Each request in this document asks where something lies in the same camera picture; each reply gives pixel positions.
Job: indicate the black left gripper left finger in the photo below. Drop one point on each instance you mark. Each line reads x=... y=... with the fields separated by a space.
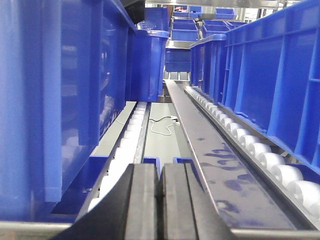
x=127 y=212

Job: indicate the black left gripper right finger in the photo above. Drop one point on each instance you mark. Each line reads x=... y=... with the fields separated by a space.
x=185 y=212

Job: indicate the white roller track left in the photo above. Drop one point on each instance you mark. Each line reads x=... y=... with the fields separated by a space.
x=124 y=155

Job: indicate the white roller track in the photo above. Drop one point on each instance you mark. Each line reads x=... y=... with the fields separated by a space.
x=124 y=155
x=295 y=181

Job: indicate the white roller track right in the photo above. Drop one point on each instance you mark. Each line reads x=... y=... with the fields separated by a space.
x=295 y=181

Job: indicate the steel front shelf bar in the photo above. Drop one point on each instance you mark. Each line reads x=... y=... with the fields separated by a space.
x=46 y=230

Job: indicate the blue bin lower level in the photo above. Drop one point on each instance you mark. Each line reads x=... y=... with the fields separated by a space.
x=177 y=60

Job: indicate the blue bin behind right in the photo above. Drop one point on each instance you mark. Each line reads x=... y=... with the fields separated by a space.
x=208 y=63

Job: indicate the large blue bin left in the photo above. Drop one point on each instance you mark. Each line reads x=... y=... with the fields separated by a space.
x=62 y=83

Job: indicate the large blue bin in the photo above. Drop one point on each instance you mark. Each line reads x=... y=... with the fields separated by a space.
x=272 y=78
x=62 y=83

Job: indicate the blue bin behind left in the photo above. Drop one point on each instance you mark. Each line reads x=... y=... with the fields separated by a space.
x=145 y=65

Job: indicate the large blue bin right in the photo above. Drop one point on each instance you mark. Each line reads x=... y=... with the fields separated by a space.
x=272 y=78

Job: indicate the small blue bin far centre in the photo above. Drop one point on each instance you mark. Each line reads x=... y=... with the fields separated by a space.
x=184 y=32

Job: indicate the grey metal divider rail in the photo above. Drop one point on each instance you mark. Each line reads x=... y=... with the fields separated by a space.
x=242 y=198

